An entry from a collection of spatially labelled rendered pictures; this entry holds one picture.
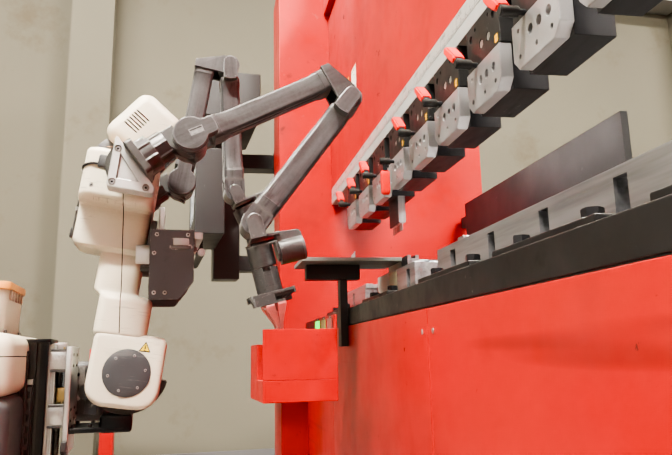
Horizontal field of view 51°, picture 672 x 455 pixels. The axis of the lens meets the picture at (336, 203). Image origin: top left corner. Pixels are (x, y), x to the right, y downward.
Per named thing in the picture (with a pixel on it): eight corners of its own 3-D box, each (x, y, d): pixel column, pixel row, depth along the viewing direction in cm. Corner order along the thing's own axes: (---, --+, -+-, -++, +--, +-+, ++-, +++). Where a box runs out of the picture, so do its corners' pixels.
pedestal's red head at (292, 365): (250, 398, 162) (250, 319, 166) (318, 395, 166) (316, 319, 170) (262, 403, 143) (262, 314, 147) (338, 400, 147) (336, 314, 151)
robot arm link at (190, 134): (331, 70, 176) (340, 52, 167) (357, 116, 174) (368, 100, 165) (166, 140, 163) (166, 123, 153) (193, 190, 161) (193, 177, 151)
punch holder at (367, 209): (359, 219, 224) (357, 169, 228) (385, 219, 226) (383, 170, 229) (369, 210, 210) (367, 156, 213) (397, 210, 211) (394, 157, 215)
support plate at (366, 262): (294, 269, 196) (294, 265, 197) (385, 269, 201) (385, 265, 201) (302, 260, 179) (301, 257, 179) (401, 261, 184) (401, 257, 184)
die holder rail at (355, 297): (339, 321, 267) (338, 296, 269) (354, 321, 268) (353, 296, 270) (366, 314, 218) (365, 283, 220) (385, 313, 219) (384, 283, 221)
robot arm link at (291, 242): (241, 224, 160) (244, 215, 152) (289, 213, 164) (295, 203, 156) (254, 274, 158) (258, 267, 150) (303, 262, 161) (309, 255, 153)
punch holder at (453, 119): (435, 148, 147) (432, 74, 151) (474, 149, 149) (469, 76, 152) (460, 125, 133) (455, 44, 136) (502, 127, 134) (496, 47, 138)
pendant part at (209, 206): (188, 249, 324) (190, 173, 331) (214, 249, 327) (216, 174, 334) (193, 233, 281) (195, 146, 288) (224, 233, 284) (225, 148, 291)
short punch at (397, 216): (390, 235, 199) (388, 203, 201) (396, 236, 199) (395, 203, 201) (399, 229, 189) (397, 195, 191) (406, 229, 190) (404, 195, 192)
